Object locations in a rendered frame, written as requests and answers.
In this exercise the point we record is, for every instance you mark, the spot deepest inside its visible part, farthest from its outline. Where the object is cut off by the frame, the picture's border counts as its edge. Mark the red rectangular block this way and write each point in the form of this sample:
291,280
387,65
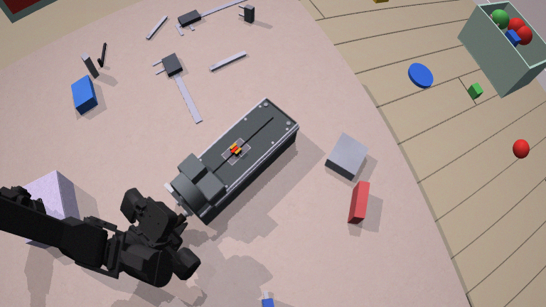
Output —
358,202

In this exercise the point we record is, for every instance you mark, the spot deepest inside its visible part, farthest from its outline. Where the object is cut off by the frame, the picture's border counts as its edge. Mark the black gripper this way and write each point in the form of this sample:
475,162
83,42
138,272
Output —
185,262

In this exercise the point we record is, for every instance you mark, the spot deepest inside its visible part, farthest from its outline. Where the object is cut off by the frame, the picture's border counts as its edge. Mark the blue rectangular block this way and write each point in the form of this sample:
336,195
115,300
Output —
84,95

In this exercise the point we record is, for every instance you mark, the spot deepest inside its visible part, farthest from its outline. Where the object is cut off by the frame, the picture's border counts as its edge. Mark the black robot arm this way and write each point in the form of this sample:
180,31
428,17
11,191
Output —
86,241

